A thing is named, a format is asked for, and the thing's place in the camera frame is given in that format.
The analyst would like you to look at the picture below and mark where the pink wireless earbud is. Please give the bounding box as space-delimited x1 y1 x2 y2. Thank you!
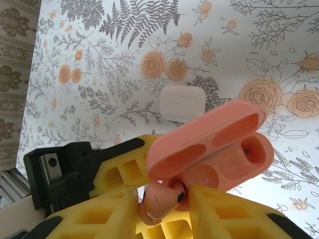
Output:
138 179 187 227

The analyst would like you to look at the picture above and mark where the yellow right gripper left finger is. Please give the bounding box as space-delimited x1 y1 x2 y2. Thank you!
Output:
13 185 140 239

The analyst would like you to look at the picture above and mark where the pink earbud charging case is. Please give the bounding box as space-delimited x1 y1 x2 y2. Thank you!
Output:
146 100 275 194

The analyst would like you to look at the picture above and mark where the white earbud charging case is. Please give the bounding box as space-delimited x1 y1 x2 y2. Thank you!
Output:
159 86 207 123

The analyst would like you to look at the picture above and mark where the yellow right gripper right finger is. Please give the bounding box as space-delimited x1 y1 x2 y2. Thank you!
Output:
189 184 312 239

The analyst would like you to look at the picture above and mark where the floral patterned table cover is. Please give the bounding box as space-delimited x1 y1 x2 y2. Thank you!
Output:
14 0 319 239

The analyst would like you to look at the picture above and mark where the aluminium frame side rail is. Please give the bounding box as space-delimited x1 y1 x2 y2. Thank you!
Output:
0 167 30 209

